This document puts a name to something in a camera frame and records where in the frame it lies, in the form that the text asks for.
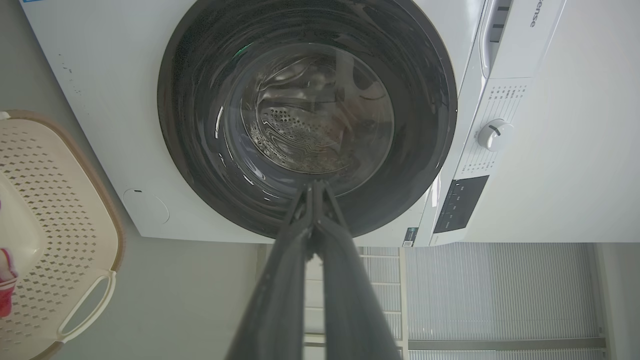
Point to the black washer display panel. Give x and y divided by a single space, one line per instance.
461 202

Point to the beige perforated laundry basket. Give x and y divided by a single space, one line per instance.
65 225

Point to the white detergent drawer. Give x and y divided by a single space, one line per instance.
525 45

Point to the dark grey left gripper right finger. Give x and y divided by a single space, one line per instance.
350 300

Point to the small dark energy sticker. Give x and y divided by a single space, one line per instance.
410 237

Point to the perforated steel washer drum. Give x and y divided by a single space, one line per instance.
300 130

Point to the round white filter cover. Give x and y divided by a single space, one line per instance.
146 207

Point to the red and white garment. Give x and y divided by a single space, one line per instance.
6 285

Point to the white round control dial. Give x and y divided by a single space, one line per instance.
495 135

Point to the white front-load washing machine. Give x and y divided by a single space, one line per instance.
115 75

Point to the round dark glass washer door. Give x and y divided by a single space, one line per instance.
195 150

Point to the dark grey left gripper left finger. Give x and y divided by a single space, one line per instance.
280 290

